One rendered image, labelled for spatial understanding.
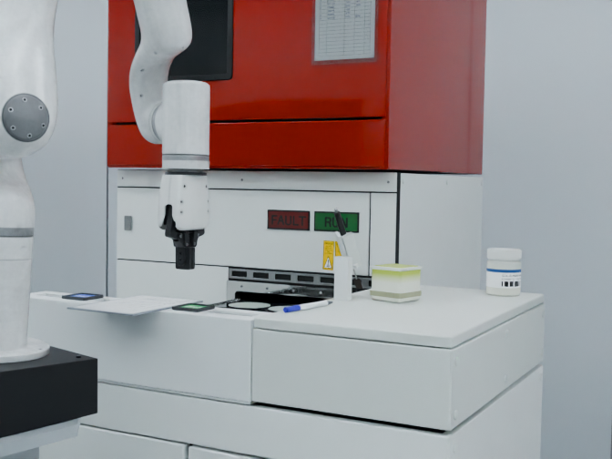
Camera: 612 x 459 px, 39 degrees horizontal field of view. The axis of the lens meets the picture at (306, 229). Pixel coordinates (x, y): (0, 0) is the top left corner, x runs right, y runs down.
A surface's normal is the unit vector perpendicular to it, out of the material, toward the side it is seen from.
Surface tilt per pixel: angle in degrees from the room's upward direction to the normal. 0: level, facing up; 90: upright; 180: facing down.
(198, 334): 90
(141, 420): 90
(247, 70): 90
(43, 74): 66
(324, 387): 90
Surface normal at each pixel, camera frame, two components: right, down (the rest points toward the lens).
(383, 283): -0.66, 0.03
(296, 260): -0.47, 0.04
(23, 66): 0.51, -0.40
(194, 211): 0.87, 0.11
